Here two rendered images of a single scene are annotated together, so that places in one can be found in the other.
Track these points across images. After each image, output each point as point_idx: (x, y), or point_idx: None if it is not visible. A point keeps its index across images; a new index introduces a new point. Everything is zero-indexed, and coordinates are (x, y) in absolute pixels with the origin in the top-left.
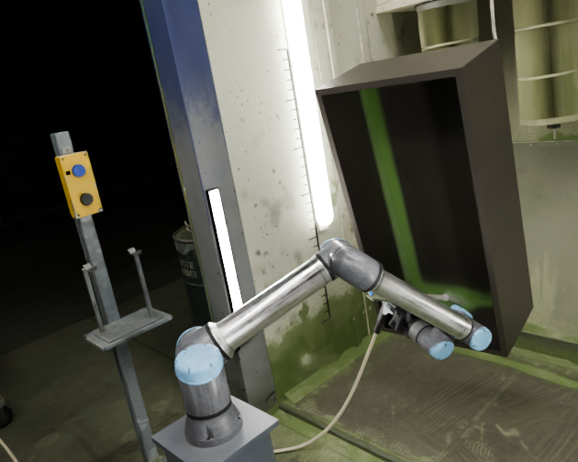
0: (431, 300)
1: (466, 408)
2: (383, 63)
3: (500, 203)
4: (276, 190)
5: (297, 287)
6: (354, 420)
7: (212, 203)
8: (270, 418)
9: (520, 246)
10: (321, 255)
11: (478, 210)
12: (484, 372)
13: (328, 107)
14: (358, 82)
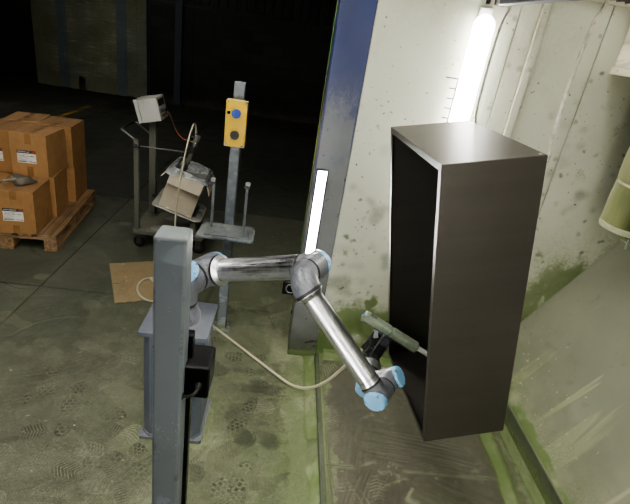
0: (346, 342)
1: (412, 460)
2: (466, 129)
3: (471, 312)
4: (387, 196)
5: (270, 267)
6: (337, 399)
7: (317, 180)
8: (205, 335)
9: (500, 366)
10: (298, 256)
11: (430, 301)
12: (469, 455)
13: (403, 147)
14: (406, 136)
